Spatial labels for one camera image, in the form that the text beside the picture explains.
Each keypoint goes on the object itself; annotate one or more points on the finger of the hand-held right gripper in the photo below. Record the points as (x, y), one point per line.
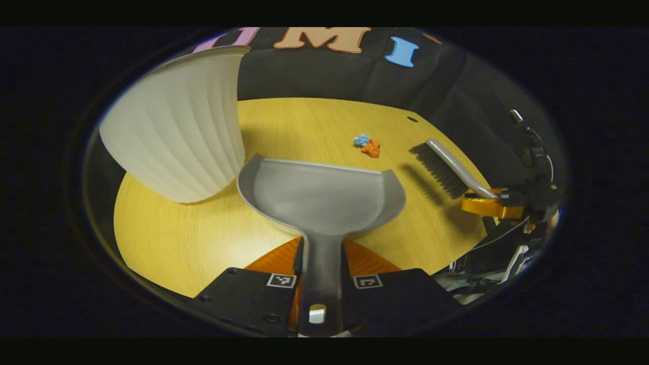
(492, 207)

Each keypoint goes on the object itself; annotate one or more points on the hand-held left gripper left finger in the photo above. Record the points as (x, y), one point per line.
(243, 299)

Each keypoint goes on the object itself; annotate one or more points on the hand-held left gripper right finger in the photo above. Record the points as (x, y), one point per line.
(395, 301)

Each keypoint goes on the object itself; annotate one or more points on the small grey broom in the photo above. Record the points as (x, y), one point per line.
(451, 167)

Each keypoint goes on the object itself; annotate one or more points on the grey plastic dustpan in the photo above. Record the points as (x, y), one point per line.
(324, 197)

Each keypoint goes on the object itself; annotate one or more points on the orange paper scrap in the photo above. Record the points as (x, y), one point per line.
(371, 148)

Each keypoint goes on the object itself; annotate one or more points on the blue paper scrap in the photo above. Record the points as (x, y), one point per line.
(361, 140)

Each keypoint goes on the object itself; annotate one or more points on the white ribbed garbage bin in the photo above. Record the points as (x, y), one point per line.
(177, 132)

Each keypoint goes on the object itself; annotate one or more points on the wooden desktop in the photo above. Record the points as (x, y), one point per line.
(304, 126)

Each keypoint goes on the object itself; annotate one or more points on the black backdrop cloth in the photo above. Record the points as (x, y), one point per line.
(329, 76)

